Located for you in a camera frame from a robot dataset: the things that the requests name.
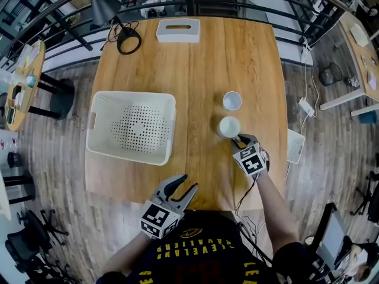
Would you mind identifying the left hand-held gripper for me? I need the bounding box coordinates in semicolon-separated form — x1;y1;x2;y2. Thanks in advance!
140;174;199;240

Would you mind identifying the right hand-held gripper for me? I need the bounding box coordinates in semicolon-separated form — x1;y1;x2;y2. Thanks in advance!
230;133;271;178

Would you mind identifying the white mug with handle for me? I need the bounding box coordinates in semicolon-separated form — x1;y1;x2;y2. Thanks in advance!
216;115;242;140

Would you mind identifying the white printed paper cup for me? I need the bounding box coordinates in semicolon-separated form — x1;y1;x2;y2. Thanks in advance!
222;91;243;111

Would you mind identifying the white perforated plastic basket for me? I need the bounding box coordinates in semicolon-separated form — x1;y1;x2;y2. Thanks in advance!
85;91;177;166

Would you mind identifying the person's right forearm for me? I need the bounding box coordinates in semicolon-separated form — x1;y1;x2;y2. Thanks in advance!
256;173;300;259

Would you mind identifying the person's left forearm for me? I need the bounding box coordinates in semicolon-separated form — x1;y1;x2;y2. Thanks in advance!
102;232;152;275

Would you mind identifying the white tissue box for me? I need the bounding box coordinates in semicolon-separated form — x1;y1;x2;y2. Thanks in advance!
156;18;201;44

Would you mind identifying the small white perforated basket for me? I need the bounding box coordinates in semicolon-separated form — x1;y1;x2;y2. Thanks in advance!
286;128;306;164

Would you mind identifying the person's dark jersey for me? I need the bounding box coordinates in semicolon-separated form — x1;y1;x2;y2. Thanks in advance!
97;210;309;284

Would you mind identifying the white power strip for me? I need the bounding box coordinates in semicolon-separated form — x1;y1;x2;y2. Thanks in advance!
298;97;316;117

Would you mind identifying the black mesh wastebasket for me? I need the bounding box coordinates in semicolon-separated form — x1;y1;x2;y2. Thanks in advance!
319;62;343;86

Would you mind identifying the teal bin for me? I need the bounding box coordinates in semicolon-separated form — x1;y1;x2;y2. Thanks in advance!
358;110;377;125

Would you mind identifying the black computer monitor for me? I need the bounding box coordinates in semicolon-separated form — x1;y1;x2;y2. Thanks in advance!
315;202;350;270

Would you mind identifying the wooden table with white legs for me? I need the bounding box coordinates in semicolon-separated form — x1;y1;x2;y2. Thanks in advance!
319;10;379;117

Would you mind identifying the black office chair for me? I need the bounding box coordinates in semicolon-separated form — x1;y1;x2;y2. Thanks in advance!
5;208;69;275
351;172;379;223

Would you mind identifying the round wooden table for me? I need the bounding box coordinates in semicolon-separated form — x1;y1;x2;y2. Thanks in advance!
5;40;75;132

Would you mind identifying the black round container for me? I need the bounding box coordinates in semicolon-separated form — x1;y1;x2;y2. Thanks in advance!
7;151;22;169

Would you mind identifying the black desk lamp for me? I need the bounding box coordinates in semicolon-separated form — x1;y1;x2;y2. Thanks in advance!
85;0;142;55

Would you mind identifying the clear plastic container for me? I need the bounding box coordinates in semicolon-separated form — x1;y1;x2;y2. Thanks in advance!
17;44;32;67

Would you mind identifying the black framed glass door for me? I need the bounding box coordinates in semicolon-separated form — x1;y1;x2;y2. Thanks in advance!
0;0;45;35

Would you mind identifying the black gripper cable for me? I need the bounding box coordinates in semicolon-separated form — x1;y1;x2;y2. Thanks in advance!
233;173;275;267

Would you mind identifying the white cable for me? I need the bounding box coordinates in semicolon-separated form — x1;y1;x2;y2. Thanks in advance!
284;49;320;180

